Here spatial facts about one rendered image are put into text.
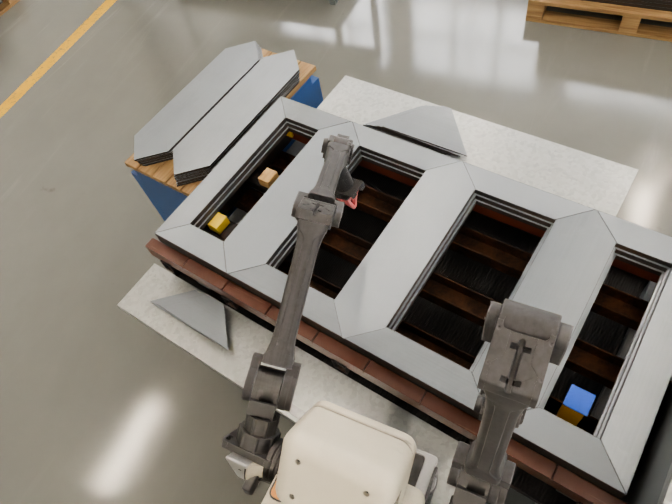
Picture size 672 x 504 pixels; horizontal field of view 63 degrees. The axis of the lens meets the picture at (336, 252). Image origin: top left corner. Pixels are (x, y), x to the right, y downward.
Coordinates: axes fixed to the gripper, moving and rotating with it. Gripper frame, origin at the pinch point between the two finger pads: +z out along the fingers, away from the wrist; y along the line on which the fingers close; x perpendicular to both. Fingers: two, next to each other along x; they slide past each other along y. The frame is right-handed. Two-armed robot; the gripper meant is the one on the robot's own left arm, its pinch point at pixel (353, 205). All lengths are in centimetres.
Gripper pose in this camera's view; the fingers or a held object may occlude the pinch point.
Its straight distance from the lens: 173.5
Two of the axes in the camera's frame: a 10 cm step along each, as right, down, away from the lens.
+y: -7.8, -2.5, 5.8
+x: -5.3, 7.5, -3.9
